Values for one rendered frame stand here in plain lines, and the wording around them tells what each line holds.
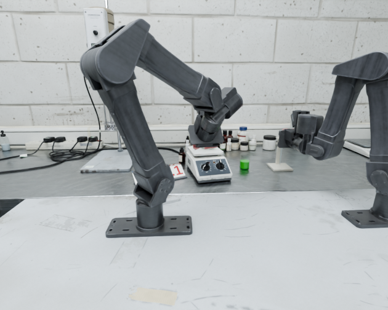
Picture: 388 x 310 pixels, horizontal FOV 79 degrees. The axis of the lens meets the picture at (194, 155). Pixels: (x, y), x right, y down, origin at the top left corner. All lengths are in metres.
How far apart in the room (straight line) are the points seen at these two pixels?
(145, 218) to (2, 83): 1.27
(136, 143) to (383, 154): 0.58
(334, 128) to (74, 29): 1.27
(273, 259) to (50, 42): 1.40
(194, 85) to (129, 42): 0.18
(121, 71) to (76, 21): 1.06
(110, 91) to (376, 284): 0.57
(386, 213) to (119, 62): 0.69
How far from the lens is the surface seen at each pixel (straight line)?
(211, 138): 0.69
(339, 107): 0.77
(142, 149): 0.49
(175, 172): 0.89
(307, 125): 0.82
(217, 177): 0.84
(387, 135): 0.72
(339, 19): 1.65
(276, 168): 1.01
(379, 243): 0.68
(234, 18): 1.44
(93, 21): 1.05
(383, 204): 0.75
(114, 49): 0.44
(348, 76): 0.73
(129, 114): 0.46
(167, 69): 0.51
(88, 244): 0.59
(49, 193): 0.89
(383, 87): 0.72
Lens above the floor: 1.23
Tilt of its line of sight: 17 degrees down
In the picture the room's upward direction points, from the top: straight up
